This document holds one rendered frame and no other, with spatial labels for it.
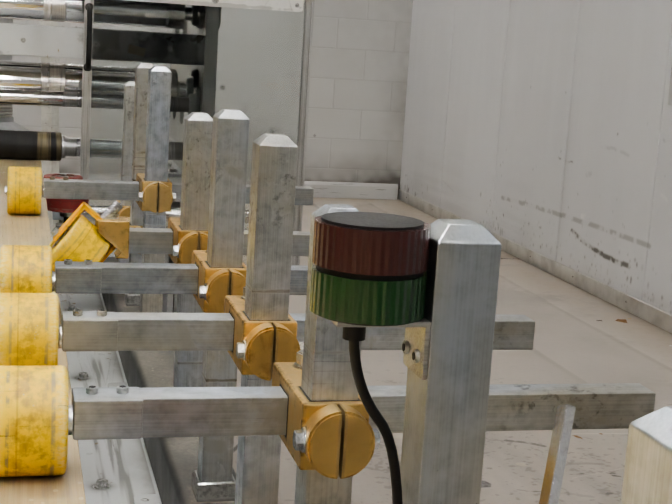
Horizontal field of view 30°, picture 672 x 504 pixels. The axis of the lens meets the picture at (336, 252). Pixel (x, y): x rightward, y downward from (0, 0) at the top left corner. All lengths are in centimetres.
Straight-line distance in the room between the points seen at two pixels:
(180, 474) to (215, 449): 11
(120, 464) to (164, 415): 87
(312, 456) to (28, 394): 20
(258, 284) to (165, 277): 30
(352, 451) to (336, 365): 6
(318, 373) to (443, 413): 25
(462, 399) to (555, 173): 635
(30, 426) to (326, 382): 21
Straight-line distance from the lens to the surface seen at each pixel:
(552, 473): 74
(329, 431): 89
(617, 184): 633
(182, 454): 161
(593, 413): 104
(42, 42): 291
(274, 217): 113
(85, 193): 216
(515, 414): 101
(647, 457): 44
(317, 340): 90
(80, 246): 164
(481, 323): 66
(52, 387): 92
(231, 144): 137
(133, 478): 175
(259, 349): 112
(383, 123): 963
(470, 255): 65
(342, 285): 62
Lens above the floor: 123
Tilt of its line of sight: 10 degrees down
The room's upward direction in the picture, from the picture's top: 4 degrees clockwise
